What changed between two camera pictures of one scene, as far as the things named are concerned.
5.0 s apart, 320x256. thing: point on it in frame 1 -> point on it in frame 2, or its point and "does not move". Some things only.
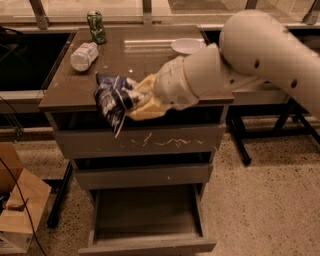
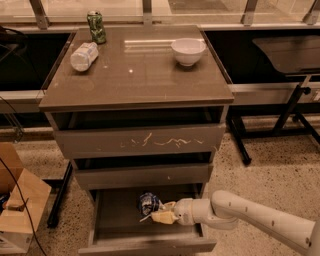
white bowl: [186, 45] does not move
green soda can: [95, 20] does not move
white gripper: [172, 84] -> [184, 209]
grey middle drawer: [117, 177] does not move
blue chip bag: [114, 96] -> [148, 203]
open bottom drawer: [162, 220] does not move
